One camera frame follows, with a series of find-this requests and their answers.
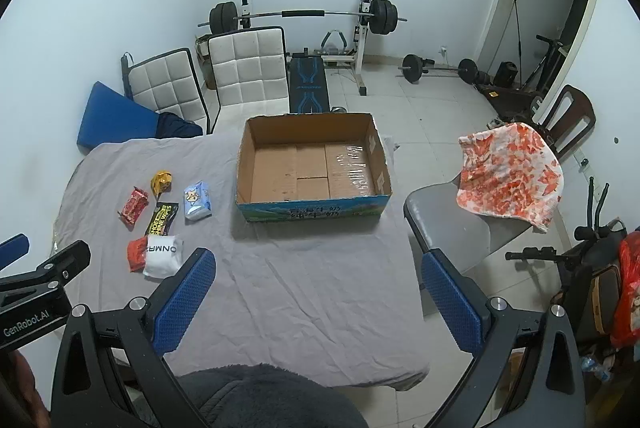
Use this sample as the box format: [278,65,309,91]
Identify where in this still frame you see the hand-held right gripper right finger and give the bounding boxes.
[421,249,588,428]

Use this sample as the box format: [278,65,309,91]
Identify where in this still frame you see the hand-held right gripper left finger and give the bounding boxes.
[50,248,217,428]

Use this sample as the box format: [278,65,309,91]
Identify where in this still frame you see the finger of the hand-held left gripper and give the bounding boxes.
[0,234,30,271]
[0,240,92,295]

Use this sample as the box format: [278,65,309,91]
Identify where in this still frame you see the white soft pouch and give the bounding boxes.
[142,234,185,279]

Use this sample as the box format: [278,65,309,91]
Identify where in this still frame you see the orange snack packet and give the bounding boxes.
[126,237,151,273]

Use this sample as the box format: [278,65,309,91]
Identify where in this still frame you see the black snack packet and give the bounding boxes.
[144,202,180,237]

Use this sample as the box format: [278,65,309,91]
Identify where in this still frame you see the red snack packet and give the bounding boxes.
[119,187,150,225]

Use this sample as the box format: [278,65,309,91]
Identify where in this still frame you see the light blue snack packet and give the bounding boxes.
[183,180,213,223]

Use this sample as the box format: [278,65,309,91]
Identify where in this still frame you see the yellow snack packet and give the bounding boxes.
[151,171,176,199]

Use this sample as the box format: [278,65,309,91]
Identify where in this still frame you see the person's left forearm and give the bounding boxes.
[0,350,51,428]

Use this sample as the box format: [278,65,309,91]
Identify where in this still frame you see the grey chair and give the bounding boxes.
[404,178,546,279]

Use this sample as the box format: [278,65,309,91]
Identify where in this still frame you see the person's dark fleece clothing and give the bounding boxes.
[177,362,371,428]

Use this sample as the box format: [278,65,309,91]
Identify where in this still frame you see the orange and white printed cloth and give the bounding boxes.
[457,123,565,235]

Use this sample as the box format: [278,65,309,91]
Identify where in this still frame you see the black scooter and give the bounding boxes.
[505,183,640,349]

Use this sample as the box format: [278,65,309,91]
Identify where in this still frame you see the blue foam mat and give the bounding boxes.
[76,80,163,155]

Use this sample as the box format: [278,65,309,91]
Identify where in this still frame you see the plastic water bottle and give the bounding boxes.
[580,355,613,384]

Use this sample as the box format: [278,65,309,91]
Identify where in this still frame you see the dark blue bag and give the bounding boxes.
[155,112,203,139]

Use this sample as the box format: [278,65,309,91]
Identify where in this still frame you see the red plastic bag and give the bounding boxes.
[609,230,640,349]

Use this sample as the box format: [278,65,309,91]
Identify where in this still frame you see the black pole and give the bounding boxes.
[121,52,133,99]

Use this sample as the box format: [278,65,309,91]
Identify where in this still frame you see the white padded chair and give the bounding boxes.
[206,26,291,133]
[122,48,211,136]

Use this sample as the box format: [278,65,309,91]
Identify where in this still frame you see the brown wooden chair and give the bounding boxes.
[530,84,597,163]

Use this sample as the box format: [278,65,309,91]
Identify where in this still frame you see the black speaker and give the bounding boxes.
[495,60,521,89]

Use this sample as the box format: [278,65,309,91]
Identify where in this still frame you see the small cardboard box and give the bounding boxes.
[195,34,216,89]

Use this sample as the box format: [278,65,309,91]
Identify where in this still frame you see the short barbell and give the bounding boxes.
[397,54,478,84]

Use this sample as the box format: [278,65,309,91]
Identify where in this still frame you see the black and blue weight bench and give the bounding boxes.
[287,50,331,115]

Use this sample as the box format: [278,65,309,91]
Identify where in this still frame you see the folded kick scooter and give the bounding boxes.
[520,35,568,93]

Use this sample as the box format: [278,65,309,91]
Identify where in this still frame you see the white barbell rack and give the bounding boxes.
[235,0,383,97]

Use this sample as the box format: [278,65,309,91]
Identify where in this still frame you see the long barbell with black plates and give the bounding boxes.
[197,0,408,37]

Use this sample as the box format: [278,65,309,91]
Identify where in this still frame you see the grey exercise handle device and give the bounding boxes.
[320,30,351,58]

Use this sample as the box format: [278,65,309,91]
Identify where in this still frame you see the white door frame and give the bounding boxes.
[477,0,603,129]

